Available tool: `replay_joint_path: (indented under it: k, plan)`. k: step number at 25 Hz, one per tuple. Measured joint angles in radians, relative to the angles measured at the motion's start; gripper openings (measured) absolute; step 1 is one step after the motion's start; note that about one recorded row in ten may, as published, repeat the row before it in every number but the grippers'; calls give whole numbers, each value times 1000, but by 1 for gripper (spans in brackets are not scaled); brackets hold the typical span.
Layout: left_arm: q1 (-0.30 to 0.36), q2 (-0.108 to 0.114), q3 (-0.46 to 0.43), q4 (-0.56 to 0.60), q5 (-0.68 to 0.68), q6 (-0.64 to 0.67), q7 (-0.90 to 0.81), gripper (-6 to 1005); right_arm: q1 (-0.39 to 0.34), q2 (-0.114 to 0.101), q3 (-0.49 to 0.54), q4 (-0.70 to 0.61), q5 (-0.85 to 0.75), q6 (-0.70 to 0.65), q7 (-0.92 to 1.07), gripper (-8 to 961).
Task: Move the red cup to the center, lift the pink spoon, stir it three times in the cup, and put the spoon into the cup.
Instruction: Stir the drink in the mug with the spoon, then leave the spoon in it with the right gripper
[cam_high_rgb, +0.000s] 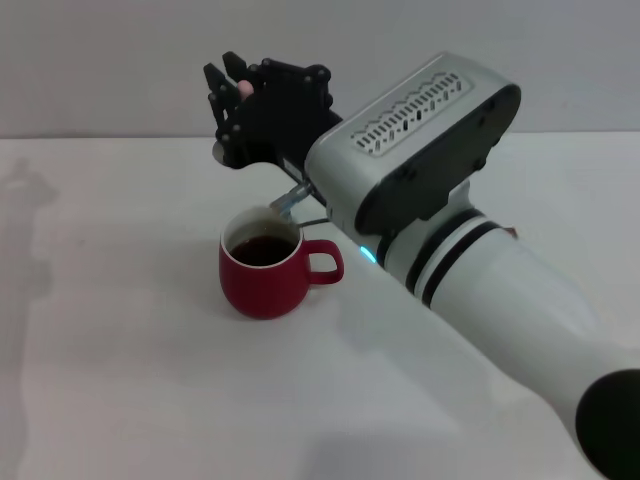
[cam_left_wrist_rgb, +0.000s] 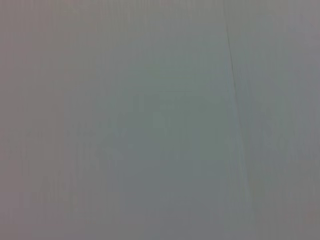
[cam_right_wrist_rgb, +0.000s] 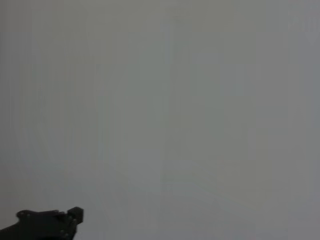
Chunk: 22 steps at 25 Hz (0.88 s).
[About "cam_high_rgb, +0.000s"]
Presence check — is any pink handled metal spoon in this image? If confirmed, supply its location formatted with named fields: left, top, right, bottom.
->
left=211, top=79, right=254, bottom=164

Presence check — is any grey cable with metal plug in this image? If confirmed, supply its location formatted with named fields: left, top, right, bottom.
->
left=268, top=182, right=331, bottom=226

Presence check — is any grey vented right wrist module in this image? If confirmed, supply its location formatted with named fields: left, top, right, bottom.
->
left=304, top=51, right=522, bottom=251

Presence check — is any red ceramic coffee cup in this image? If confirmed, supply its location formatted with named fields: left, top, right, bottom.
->
left=218, top=205, right=345, bottom=321

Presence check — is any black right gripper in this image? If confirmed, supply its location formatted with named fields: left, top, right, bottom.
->
left=203, top=51, right=344, bottom=177

